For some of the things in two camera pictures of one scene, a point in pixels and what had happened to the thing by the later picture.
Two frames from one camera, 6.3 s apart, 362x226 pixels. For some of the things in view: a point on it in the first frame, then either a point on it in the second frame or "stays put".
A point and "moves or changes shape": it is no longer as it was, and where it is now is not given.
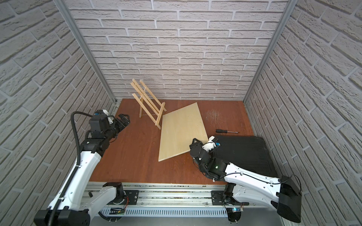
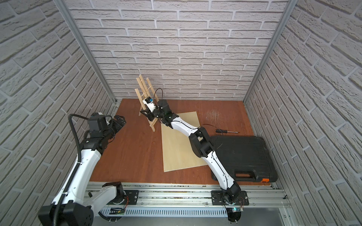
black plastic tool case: [246, 151] stays put
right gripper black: [199, 145] to [150, 115]
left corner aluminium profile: [63, 8] stays put
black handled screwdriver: [225, 131] stays put
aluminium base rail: [181, 199] stays put
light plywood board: [179, 128] moves or changes shape
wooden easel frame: [148, 102] moves or changes shape
